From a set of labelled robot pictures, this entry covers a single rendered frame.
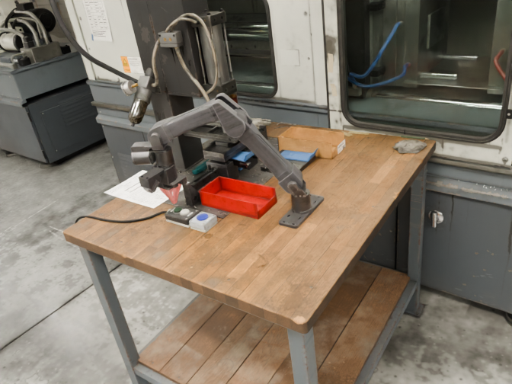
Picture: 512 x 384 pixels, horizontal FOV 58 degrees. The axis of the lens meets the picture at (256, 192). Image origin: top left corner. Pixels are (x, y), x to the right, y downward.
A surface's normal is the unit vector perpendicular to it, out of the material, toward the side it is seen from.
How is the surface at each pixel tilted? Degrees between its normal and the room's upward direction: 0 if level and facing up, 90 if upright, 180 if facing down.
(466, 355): 0
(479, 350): 0
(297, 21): 90
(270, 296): 0
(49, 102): 90
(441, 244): 90
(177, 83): 90
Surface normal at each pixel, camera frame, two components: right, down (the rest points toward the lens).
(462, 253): -0.60, 0.46
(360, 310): -0.13, -0.87
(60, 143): 0.79, 0.21
